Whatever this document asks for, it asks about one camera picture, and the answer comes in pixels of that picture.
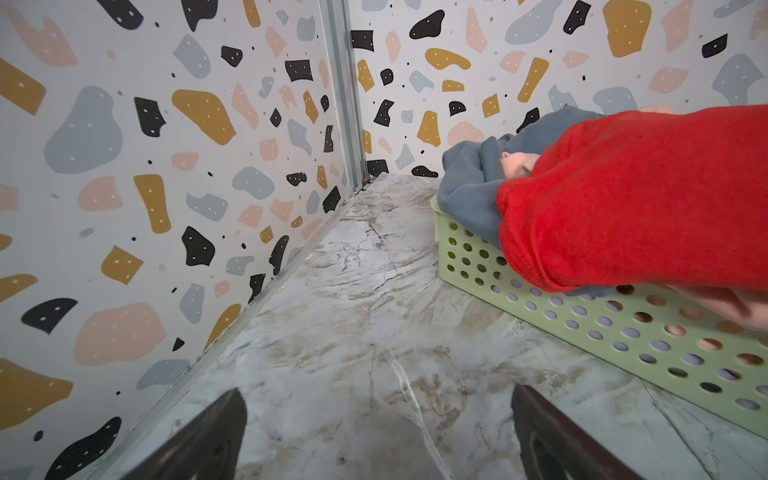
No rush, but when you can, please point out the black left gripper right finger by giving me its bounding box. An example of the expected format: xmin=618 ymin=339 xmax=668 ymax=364
xmin=511 ymin=384 xmax=640 ymax=480

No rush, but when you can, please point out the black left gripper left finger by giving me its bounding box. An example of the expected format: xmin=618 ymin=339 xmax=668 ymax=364
xmin=125 ymin=389 xmax=247 ymax=480

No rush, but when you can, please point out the red t shirt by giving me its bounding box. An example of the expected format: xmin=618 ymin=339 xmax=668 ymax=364
xmin=497 ymin=105 xmax=767 ymax=292

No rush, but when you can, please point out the green perforated plastic basket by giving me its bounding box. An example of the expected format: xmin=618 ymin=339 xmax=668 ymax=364
xmin=430 ymin=199 xmax=767 ymax=437

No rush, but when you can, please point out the pink t shirt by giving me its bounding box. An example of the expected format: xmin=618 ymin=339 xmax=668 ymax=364
xmin=500 ymin=152 xmax=540 ymax=179

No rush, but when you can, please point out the grey t shirt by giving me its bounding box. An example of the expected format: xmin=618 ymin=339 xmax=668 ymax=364
xmin=437 ymin=106 xmax=601 ymax=249

